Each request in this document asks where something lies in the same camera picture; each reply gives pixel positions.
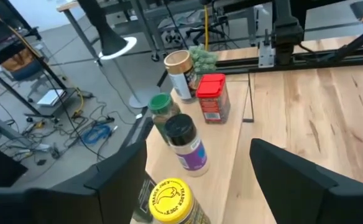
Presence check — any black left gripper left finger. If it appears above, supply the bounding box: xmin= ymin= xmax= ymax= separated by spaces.
xmin=0 ymin=140 xmax=149 ymax=224

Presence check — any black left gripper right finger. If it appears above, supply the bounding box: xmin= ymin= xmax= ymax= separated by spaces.
xmin=249 ymin=138 xmax=363 ymax=224

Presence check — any dark green black pepper tin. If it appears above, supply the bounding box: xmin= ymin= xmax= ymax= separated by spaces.
xmin=132 ymin=172 xmax=157 ymax=223

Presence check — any yellow-lid crunchy onion jar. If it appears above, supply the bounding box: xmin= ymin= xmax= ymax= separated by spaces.
xmin=149 ymin=177 xmax=212 ymax=224

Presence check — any black-lid garlic powder bottle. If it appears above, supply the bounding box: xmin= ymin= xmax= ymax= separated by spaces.
xmin=164 ymin=113 xmax=210 ymax=177

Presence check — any green-lid oregano glass jar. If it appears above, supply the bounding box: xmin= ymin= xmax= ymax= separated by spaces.
xmin=147 ymin=92 xmax=182 ymax=146

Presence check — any red-lid smoked paprika tin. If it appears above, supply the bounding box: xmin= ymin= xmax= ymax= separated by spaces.
xmin=195 ymin=73 xmax=231 ymax=124

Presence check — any gold-lid furikake seasoning jar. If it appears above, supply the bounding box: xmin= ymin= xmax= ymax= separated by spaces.
xmin=163 ymin=49 xmax=201 ymax=103

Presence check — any white flat box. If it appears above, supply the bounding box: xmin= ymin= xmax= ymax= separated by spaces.
xmin=37 ymin=89 xmax=67 ymax=108

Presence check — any floor lamp round base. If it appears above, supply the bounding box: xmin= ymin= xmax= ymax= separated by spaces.
xmin=76 ymin=0 xmax=161 ymax=109

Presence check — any green potted plant white pot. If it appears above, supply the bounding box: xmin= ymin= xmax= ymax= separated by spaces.
xmin=188 ymin=45 xmax=219 ymax=75

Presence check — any black office chair base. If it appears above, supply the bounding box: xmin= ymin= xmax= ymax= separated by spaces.
xmin=186 ymin=23 xmax=231 ymax=47

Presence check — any blue coiled cable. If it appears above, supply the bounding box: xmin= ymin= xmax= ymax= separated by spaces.
xmin=81 ymin=124 xmax=113 ymax=146

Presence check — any silver metal mounting bracket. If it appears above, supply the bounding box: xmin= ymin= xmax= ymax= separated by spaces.
xmin=257 ymin=29 xmax=276 ymax=68

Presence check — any yellow cable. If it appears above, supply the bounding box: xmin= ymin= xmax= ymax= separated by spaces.
xmin=203 ymin=4 xmax=210 ymax=52

